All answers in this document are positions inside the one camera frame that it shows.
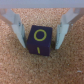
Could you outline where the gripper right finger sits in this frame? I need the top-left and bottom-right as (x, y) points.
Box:
(54, 8), (82, 51)

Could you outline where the purple block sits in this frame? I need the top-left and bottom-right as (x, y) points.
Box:
(26, 24), (53, 57)

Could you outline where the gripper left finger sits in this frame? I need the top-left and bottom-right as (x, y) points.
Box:
(1, 8), (28, 50)

